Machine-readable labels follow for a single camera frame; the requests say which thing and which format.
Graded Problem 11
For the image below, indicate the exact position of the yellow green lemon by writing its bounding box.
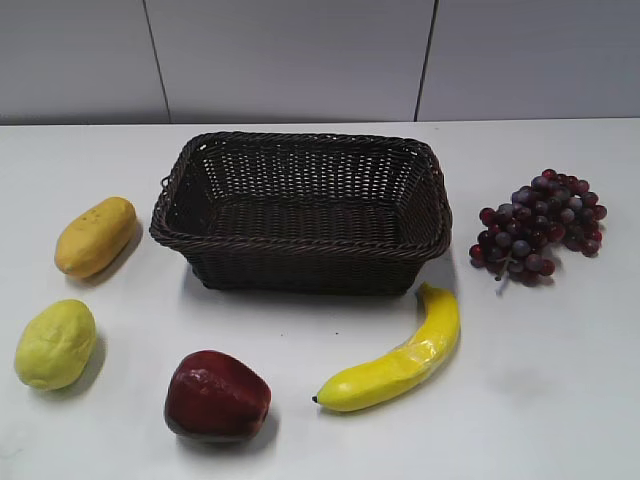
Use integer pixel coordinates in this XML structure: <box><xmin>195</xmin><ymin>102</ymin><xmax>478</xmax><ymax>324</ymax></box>
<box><xmin>14</xmin><ymin>299</ymin><xmax>97</xmax><ymax>391</ymax></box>

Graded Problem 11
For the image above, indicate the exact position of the yellow orange mango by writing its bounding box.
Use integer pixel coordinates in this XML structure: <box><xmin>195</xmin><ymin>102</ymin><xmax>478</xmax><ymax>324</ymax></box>
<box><xmin>54</xmin><ymin>197</ymin><xmax>137</xmax><ymax>279</ymax></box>

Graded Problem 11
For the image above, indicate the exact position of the purple red grape bunch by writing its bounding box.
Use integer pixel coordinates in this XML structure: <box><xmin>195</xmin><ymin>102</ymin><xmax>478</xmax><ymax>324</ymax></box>
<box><xmin>469</xmin><ymin>169</ymin><xmax>608</xmax><ymax>286</ymax></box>

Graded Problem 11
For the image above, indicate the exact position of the yellow banana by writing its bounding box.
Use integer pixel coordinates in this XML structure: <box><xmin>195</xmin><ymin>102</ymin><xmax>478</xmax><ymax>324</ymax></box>
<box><xmin>312</xmin><ymin>284</ymin><xmax>461</xmax><ymax>412</ymax></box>

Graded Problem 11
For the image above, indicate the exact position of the dark red apple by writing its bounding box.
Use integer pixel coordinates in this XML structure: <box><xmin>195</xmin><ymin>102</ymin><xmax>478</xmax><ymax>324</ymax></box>
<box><xmin>164</xmin><ymin>350</ymin><xmax>272</xmax><ymax>443</ymax></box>

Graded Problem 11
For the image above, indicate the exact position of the dark brown woven basket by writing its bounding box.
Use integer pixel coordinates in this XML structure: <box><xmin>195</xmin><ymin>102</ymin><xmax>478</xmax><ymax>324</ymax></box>
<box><xmin>149</xmin><ymin>131</ymin><xmax>453</xmax><ymax>296</ymax></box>

